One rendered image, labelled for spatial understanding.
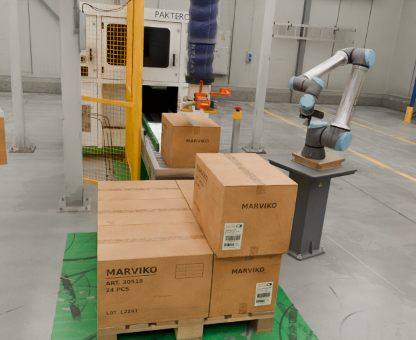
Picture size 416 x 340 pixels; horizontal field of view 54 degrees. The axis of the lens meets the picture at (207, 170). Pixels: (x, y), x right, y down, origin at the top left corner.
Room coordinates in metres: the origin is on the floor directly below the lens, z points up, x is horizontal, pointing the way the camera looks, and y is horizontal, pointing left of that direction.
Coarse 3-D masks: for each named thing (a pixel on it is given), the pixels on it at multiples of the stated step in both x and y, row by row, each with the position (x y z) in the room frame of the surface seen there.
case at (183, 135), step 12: (168, 120) 3.48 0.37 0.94; (180, 120) 3.50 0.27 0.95; (192, 120) 3.55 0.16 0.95; (204, 120) 3.59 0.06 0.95; (168, 132) 3.46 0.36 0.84; (180, 132) 3.26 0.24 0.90; (192, 132) 3.29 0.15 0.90; (204, 132) 3.32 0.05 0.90; (216, 132) 3.35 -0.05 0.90; (168, 144) 3.44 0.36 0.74; (180, 144) 3.26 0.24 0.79; (192, 144) 3.29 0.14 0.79; (204, 144) 3.32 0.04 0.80; (216, 144) 3.35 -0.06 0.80; (168, 156) 3.41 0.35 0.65; (180, 156) 3.26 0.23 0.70; (192, 156) 3.29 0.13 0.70; (180, 168) 3.26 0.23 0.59
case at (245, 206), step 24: (216, 168) 2.17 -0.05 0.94; (240, 168) 2.21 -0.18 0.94; (264, 168) 2.24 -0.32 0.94; (216, 192) 1.99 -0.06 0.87; (240, 192) 1.91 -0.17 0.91; (264, 192) 1.95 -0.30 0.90; (288, 192) 1.99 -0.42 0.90; (216, 216) 1.96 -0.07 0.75; (240, 216) 1.92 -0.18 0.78; (264, 216) 1.95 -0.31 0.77; (288, 216) 1.99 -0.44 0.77; (216, 240) 1.93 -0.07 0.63; (240, 240) 1.92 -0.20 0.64; (264, 240) 1.96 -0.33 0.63; (288, 240) 2.00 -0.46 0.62
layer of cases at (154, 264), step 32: (128, 192) 2.74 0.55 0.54; (160, 192) 2.79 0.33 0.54; (192, 192) 2.84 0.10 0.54; (128, 224) 2.22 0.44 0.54; (160, 224) 2.25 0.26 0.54; (192, 224) 2.29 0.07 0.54; (128, 256) 1.84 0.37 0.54; (160, 256) 1.87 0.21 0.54; (192, 256) 1.91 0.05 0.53; (256, 256) 2.01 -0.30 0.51; (128, 288) 1.82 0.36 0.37; (160, 288) 1.87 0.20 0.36; (192, 288) 1.91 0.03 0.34; (224, 288) 1.96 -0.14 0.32; (256, 288) 2.01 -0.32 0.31; (128, 320) 1.82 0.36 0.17; (160, 320) 1.87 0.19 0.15
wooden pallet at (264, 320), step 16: (176, 320) 1.92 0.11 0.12; (192, 320) 1.92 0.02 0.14; (208, 320) 1.94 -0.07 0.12; (224, 320) 1.97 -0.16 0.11; (240, 320) 1.99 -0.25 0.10; (256, 320) 2.04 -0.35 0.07; (272, 320) 2.05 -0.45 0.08; (112, 336) 1.80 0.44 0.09; (176, 336) 1.92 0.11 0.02; (192, 336) 1.92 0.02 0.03
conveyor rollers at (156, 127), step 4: (152, 124) 5.23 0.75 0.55; (156, 124) 5.25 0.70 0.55; (160, 124) 5.26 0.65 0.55; (144, 128) 4.94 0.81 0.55; (152, 128) 4.97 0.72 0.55; (156, 128) 5.05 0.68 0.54; (160, 128) 5.07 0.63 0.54; (156, 132) 4.79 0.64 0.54; (160, 132) 4.80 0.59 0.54; (148, 136) 4.58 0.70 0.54; (156, 136) 4.60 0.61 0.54; (160, 136) 4.61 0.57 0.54; (148, 140) 4.32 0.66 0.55; (160, 140) 4.36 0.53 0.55; (152, 144) 4.16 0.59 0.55; (152, 148) 4.05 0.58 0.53; (156, 152) 3.88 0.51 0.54; (156, 156) 3.79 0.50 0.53; (160, 156) 3.80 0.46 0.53; (156, 160) 3.62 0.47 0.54; (160, 160) 3.63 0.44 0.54; (160, 164) 3.53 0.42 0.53; (164, 164) 3.54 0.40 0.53; (160, 168) 3.36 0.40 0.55; (164, 168) 3.37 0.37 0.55; (168, 168) 3.38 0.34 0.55
